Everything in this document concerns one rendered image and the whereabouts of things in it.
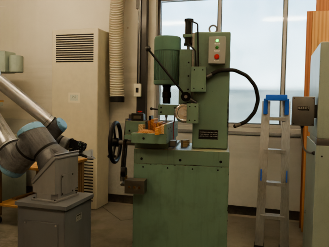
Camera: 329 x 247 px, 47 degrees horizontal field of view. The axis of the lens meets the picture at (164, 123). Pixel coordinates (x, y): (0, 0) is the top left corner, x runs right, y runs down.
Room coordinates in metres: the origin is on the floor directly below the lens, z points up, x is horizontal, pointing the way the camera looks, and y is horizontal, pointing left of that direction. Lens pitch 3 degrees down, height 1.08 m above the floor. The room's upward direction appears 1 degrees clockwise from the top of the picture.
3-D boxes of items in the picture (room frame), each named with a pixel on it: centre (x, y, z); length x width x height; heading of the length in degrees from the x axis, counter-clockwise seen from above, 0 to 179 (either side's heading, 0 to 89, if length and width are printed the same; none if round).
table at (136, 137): (2.52, 0.10, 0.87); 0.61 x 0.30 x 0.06; 172
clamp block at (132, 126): (2.53, 0.18, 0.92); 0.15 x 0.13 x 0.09; 172
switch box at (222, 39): (2.31, -0.31, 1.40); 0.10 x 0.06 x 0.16; 82
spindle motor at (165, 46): (2.50, -0.01, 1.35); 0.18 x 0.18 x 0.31
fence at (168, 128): (2.50, -0.05, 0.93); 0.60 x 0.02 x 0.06; 172
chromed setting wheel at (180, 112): (2.36, -0.12, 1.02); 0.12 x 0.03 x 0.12; 82
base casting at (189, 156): (2.48, -0.13, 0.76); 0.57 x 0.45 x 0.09; 82
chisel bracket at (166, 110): (2.49, -0.03, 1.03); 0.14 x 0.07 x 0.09; 82
